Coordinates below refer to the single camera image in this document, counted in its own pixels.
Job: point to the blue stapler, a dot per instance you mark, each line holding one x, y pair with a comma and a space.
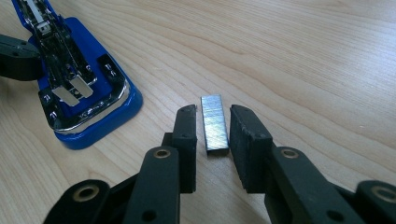
93, 46

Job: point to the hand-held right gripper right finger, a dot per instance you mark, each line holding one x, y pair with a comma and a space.
280, 186

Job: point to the silver staple strip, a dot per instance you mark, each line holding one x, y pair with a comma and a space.
214, 124

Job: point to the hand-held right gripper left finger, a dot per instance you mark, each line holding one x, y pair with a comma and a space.
162, 186

